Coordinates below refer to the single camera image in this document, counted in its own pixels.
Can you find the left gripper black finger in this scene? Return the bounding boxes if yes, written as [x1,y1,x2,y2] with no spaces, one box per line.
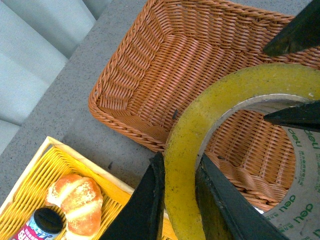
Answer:
[263,0,320,57]
[263,100,320,133]

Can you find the white curtain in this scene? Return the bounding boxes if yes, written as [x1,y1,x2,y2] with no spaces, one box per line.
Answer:
[0,0,110,150]

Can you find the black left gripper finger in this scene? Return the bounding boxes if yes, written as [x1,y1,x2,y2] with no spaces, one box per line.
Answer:
[100,152,165,240]
[195,154,287,240]

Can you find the small labelled jar black lid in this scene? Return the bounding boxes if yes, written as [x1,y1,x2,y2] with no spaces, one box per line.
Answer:
[10,207,64,240]

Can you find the brown wicker basket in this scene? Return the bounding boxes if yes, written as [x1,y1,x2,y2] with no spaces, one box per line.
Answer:
[88,0,320,211]

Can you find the yellow packing tape roll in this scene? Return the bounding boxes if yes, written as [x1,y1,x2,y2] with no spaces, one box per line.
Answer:
[164,63,320,240]

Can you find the toy croissant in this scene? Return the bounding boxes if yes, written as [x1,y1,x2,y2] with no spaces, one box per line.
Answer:
[45,174,103,240]

